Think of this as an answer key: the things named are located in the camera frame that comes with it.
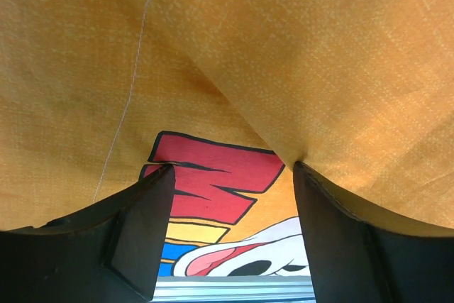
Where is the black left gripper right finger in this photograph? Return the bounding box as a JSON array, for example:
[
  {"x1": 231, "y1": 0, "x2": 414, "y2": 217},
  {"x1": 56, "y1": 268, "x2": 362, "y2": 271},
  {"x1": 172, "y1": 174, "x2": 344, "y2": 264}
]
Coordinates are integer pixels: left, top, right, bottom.
[{"x1": 293, "y1": 162, "x2": 453, "y2": 302}]

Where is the aluminium table edge rail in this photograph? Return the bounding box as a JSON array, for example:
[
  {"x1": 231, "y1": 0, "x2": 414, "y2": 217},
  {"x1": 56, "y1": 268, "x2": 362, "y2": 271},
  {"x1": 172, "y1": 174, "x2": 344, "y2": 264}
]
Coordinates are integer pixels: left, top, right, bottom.
[{"x1": 153, "y1": 276, "x2": 316, "y2": 302}]

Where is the yellow Mickey Mouse placemat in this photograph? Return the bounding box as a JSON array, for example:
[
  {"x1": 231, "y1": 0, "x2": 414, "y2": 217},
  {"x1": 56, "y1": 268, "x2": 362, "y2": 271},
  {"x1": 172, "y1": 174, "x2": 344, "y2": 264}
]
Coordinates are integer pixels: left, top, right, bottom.
[{"x1": 1, "y1": 0, "x2": 453, "y2": 276}]

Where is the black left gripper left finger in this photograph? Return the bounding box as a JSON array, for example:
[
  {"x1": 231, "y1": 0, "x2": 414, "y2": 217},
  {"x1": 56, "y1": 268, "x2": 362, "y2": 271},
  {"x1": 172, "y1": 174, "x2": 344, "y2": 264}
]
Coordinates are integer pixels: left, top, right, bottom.
[{"x1": 1, "y1": 165, "x2": 175, "y2": 302}]

